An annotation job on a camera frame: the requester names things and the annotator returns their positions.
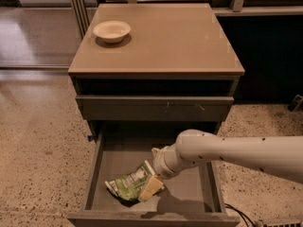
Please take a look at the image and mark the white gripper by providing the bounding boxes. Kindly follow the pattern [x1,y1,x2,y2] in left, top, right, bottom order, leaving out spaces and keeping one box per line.
[138,145,189,201]

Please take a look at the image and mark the green jalapeno chip bag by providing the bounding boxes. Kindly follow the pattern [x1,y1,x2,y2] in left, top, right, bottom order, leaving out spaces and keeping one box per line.
[104,160,156,201]

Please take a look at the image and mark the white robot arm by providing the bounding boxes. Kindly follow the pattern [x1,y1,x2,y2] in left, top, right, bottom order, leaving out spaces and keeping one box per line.
[138,130,303,201]

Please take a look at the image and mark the open grey middle drawer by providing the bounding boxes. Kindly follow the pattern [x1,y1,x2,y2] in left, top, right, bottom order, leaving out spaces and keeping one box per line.
[67,122,240,227]

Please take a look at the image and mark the closed grey top drawer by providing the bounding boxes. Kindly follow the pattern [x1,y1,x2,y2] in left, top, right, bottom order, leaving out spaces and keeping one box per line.
[76,96,234,122]

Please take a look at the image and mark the grey drawer cabinet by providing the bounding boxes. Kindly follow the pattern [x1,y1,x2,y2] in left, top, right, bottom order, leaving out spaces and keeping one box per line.
[68,4,244,136]

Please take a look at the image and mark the floor vent grille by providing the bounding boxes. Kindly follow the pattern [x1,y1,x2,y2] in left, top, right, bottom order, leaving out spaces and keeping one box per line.
[256,218,303,227]

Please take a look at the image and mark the white bowl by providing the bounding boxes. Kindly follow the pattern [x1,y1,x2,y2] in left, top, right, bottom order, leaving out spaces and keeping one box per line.
[93,21,131,44]

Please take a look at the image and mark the small dark floor object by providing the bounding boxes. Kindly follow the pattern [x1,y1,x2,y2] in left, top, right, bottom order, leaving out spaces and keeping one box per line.
[288,95,303,112]

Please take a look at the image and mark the black cable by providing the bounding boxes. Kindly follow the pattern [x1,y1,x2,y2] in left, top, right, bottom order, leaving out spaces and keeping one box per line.
[223,202,257,227]

